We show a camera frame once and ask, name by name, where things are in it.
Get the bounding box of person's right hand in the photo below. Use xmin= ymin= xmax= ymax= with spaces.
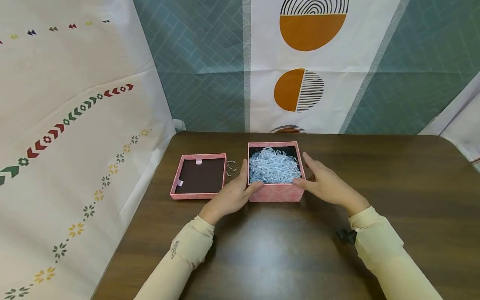
xmin=292 ymin=152 xmax=371 ymax=217

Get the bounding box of person's left hand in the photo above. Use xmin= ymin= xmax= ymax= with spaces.
xmin=198 ymin=159 xmax=264 ymax=226

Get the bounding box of pink gift box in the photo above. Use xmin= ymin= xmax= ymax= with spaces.
xmin=247 ymin=141 xmax=307 ymax=203

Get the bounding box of pale blue shredded paper filling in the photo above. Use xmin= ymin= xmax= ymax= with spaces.
xmin=249 ymin=147 xmax=302 ymax=184

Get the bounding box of pink box lid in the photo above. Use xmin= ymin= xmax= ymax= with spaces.
xmin=170 ymin=153 xmax=227 ymax=200

